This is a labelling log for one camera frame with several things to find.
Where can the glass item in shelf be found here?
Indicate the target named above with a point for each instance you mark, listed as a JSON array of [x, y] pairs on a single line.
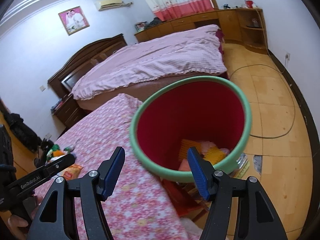
[[253, 23]]

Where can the dark wooden headboard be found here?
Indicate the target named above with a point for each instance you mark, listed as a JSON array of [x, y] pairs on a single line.
[[75, 60]]

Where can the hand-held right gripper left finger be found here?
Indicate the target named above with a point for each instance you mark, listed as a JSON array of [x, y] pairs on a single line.
[[112, 172]]

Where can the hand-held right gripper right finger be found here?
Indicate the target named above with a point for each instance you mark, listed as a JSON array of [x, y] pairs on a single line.
[[197, 172]]

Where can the red bin with green rim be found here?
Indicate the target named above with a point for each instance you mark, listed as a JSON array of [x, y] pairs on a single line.
[[190, 115]]

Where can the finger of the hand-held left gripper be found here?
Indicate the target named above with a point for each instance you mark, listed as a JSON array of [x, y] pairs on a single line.
[[61, 165]]

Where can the red plastic bag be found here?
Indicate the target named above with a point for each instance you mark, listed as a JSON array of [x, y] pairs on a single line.
[[182, 197]]

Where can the dark wooden nightstand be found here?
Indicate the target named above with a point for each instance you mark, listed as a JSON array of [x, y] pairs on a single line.
[[71, 111]]

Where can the person's left hand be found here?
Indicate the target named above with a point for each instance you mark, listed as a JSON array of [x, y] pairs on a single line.
[[17, 227]]

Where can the small picture frame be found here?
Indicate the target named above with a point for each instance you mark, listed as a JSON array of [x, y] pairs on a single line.
[[140, 26]]

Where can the red jug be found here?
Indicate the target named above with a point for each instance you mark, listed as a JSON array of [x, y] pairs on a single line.
[[249, 4]]

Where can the orange snack packet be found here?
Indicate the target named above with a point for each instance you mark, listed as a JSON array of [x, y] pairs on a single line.
[[72, 171]]

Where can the wooden wardrobe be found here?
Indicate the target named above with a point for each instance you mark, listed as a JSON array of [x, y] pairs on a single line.
[[17, 155]]

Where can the dark clothes pile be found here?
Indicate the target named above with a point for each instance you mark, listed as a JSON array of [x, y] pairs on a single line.
[[154, 23]]

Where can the small black item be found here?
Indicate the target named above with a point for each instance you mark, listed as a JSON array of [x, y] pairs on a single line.
[[226, 6]]

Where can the pink floral tablecloth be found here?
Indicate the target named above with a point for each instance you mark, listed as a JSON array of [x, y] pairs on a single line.
[[100, 130]]

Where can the small green white item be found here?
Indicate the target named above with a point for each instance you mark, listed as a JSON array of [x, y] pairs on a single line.
[[68, 148]]

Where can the pink checked bed blanket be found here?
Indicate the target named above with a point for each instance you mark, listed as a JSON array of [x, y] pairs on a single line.
[[155, 60]]

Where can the black jacket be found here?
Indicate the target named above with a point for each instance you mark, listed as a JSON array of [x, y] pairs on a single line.
[[21, 130]]

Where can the white air conditioner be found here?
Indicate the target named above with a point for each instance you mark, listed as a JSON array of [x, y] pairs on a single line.
[[110, 4]]

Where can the books on nightstand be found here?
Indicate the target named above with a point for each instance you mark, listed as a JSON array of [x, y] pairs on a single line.
[[57, 106]]

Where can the wooden cabinet unit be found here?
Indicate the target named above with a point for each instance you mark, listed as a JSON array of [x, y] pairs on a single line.
[[230, 22]]

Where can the framed wall photo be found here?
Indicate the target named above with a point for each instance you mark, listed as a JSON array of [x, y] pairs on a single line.
[[73, 20]]

